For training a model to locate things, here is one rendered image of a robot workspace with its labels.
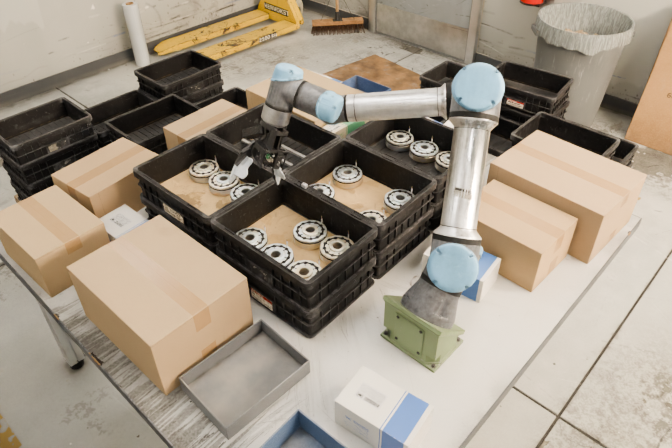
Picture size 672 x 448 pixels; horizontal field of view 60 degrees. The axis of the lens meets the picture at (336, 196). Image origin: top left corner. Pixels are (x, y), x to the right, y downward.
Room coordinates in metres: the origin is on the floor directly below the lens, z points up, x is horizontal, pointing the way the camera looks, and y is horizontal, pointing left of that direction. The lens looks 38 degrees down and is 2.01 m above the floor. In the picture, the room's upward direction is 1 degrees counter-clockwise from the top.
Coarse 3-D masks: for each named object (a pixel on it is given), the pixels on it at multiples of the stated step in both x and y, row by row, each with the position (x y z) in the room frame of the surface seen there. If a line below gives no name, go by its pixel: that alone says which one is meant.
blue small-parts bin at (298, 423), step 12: (288, 420) 0.71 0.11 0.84; (300, 420) 0.73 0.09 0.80; (312, 420) 0.71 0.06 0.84; (276, 432) 0.68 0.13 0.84; (288, 432) 0.71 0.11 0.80; (300, 432) 0.72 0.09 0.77; (312, 432) 0.71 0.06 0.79; (324, 432) 0.68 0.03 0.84; (264, 444) 0.65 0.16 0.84; (276, 444) 0.68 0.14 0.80; (288, 444) 0.69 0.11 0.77; (300, 444) 0.69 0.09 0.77; (312, 444) 0.69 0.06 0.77; (324, 444) 0.68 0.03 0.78; (336, 444) 0.66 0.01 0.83
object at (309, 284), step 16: (256, 192) 1.42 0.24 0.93; (336, 208) 1.34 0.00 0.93; (368, 224) 1.26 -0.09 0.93; (240, 240) 1.20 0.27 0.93; (368, 240) 1.21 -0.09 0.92; (256, 256) 1.15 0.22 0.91; (352, 256) 1.16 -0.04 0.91; (288, 272) 1.08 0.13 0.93; (320, 272) 1.07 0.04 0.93; (304, 288) 1.03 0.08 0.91
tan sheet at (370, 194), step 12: (324, 180) 1.62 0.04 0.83; (372, 180) 1.61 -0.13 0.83; (336, 192) 1.55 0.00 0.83; (348, 192) 1.55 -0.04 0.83; (360, 192) 1.55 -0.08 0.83; (372, 192) 1.55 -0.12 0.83; (384, 192) 1.55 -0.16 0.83; (348, 204) 1.48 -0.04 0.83; (360, 204) 1.48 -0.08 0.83; (372, 204) 1.48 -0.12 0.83
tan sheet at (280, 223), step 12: (264, 216) 1.43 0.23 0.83; (276, 216) 1.43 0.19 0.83; (288, 216) 1.43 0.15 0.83; (300, 216) 1.42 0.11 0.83; (276, 228) 1.37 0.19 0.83; (288, 228) 1.37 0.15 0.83; (276, 240) 1.31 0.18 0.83; (288, 240) 1.31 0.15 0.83; (300, 252) 1.26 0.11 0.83; (312, 252) 1.26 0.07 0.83; (324, 264) 1.21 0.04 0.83
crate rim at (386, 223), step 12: (336, 144) 1.69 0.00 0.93; (312, 156) 1.62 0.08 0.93; (384, 156) 1.61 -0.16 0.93; (408, 168) 1.54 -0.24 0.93; (432, 180) 1.47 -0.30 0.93; (420, 192) 1.41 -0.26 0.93; (408, 204) 1.35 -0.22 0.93; (360, 216) 1.30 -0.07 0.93; (396, 216) 1.30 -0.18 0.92; (384, 228) 1.26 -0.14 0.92
